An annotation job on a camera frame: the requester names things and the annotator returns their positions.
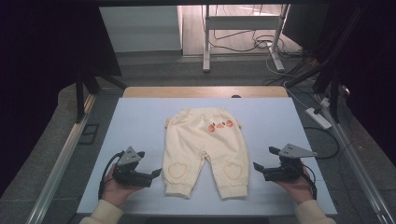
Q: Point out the white power strip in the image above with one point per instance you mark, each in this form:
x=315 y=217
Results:
x=319 y=118

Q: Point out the white panel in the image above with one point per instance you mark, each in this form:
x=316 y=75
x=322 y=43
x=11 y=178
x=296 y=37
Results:
x=140 y=28

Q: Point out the wooden table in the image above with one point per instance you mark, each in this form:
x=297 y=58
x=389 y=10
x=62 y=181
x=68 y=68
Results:
x=186 y=91

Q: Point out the black metal stand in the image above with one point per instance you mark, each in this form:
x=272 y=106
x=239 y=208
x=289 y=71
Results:
x=334 y=99
x=80 y=99

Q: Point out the person's right hand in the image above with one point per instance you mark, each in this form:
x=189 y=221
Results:
x=297 y=188

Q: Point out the dark monitor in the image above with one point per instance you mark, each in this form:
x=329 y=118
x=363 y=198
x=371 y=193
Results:
x=305 y=25

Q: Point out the aluminium rail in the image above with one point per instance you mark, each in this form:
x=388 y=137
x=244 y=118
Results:
x=59 y=169
x=358 y=161

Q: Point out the white metal desk frame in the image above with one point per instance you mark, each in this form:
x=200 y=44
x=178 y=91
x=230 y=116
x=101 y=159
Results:
x=239 y=22

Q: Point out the dark curtain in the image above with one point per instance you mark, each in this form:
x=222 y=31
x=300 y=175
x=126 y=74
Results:
x=37 y=62
x=376 y=77

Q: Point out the cream baby pants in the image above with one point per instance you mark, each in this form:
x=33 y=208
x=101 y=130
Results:
x=199 y=140

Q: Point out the person's left hand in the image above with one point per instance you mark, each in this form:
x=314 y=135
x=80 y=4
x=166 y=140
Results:
x=115 y=193

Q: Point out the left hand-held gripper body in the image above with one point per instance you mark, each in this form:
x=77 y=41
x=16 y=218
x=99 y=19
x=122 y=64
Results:
x=127 y=158

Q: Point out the pale blue table mat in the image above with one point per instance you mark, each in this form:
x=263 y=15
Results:
x=140 y=124

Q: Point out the white plug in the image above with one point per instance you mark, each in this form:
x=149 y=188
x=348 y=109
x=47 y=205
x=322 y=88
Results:
x=325 y=102

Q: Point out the black floor frame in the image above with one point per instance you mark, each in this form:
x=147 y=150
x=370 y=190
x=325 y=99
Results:
x=88 y=134

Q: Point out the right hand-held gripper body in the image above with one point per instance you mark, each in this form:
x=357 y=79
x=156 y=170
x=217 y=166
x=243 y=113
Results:
x=285 y=172

